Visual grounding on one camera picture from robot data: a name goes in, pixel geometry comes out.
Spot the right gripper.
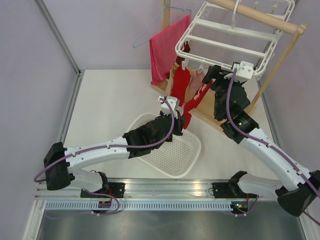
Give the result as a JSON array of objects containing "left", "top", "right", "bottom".
[{"left": 202, "top": 64, "right": 245, "bottom": 118}]

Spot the red sock with white print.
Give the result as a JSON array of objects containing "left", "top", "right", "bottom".
[{"left": 182, "top": 81, "right": 213, "bottom": 130}]

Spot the white clip drying hanger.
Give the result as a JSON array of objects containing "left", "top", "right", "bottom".
[{"left": 175, "top": 1, "right": 283, "bottom": 81}]

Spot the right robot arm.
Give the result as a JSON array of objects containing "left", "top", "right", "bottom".
[{"left": 202, "top": 65, "right": 320, "bottom": 217}]

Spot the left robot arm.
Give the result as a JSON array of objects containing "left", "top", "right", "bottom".
[{"left": 43, "top": 111, "right": 186, "bottom": 198}]

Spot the pink sock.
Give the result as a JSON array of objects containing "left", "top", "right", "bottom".
[{"left": 188, "top": 70, "right": 205, "bottom": 97}]

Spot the wooden drying rack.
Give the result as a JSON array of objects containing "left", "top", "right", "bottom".
[{"left": 150, "top": 0, "right": 309, "bottom": 133}]

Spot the plain red sock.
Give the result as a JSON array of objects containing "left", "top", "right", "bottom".
[{"left": 170, "top": 65, "right": 191, "bottom": 107}]

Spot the white perforated plastic basket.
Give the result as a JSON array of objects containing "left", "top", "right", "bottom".
[{"left": 124, "top": 112, "right": 202, "bottom": 179}]

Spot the pink cloth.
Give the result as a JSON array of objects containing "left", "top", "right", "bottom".
[{"left": 149, "top": 15, "right": 191, "bottom": 85}]

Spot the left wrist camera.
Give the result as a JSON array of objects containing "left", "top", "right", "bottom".
[{"left": 158, "top": 96, "right": 180, "bottom": 115}]

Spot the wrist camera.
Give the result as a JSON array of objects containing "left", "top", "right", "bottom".
[
  {"left": 158, "top": 96, "right": 180, "bottom": 115},
  {"left": 231, "top": 61, "right": 254, "bottom": 83}
]

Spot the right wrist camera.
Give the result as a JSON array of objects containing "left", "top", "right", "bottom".
[{"left": 231, "top": 61, "right": 254, "bottom": 83}]

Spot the aluminium mounting rail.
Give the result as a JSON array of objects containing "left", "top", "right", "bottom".
[{"left": 35, "top": 173, "right": 289, "bottom": 201}]

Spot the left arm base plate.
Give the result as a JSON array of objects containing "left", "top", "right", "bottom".
[{"left": 80, "top": 182, "right": 126, "bottom": 199}]

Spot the blue wire hanger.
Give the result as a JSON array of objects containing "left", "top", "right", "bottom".
[{"left": 132, "top": 0, "right": 193, "bottom": 49}]

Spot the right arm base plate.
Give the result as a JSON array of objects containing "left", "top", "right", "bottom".
[{"left": 212, "top": 182, "right": 242, "bottom": 199}]

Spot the slotted cable duct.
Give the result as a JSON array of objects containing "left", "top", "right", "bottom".
[{"left": 45, "top": 200, "right": 233, "bottom": 211}]

